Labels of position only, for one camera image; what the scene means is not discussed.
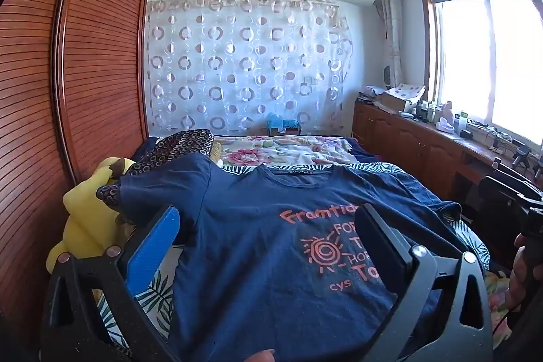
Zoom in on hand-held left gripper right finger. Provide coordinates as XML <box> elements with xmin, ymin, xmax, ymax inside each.
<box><xmin>354</xmin><ymin>203</ymin><xmax>495</xmax><ymax>362</ymax></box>

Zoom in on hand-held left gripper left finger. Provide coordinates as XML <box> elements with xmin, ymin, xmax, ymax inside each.
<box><xmin>40</xmin><ymin>205</ymin><xmax>183</xmax><ymax>362</ymax></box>

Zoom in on navy t-shirt with orange print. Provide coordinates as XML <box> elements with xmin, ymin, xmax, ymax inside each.
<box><xmin>120</xmin><ymin>153</ymin><xmax>463</xmax><ymax>362</ymax></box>

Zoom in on person's right hand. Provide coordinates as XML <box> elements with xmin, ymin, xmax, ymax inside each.
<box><xmin>507</xmin><ymin>234</ymin><xmax>543</xmax><ymax>318</ymax></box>

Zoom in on leaf-print bed sheet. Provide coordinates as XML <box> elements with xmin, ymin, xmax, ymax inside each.
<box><xmin>95</xmin><ymin>158</ymin><xmax>490</xmax><ymax>348</ymax></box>

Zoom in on black tool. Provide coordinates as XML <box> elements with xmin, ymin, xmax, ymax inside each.
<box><xmin>512</xmin><ymin>147</ymin><xmax>539</xmax><ymax>171</ymax></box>

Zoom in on yellow plush toy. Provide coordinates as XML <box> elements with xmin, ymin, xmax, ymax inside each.
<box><xmin>46</xmin><ymin>157</ymin><xmax>136</xmax><ymax>274</ymax></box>

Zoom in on dark circle-patterned pillow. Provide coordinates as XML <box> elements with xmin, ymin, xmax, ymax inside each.
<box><xmin>97</xmin><ymin>129</ymin><xmax>215</xmax><ymax>210</ymax></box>

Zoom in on long wooden cabinet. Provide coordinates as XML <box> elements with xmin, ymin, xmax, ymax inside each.
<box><xmin>352</xmin><ymin>99</ymin><xmax>543</xmax><ymax>218</ymax></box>

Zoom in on floral blanket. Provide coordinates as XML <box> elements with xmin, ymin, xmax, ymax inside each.
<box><xmin>212</xmin><ymin>135</ymin><xmax>361</xmax><ymax>168</ymax></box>

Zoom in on open cardboard box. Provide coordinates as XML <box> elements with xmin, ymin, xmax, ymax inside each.
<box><xmin>375</xmin><ymin>84</ymin><xmax>427</xmax><ymax>113</ymax></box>

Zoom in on blue toy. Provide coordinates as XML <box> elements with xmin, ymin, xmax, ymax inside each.
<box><xmin>265</xmin><ymin>113</ymin><xmax>302</xmax><ymax>136</ymax></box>

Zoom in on sheer circle-patterned curtain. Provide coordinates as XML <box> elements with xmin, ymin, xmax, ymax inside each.
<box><xmin>144</xmin><ymin>0</ymin><xmax>355</xmax><ymax>136</ymax></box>

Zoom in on wooden louvered wardrobe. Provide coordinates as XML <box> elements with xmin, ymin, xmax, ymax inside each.
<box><xmin>0</xmin><ymin>0</ymin><xmax>155</xmax><ymax>346</ymax></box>

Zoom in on pale window curtain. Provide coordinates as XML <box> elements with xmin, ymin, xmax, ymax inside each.
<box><xmin>377</xmin><ymin>0</ymin><xmax>404</xmax><ymax>88</ymax></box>

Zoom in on window with wooden frame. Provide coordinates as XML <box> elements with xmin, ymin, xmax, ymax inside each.
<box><xmin>418</xmin><ymin>0</ymin><xmax>543</xmax><ymax>151</ymax></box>

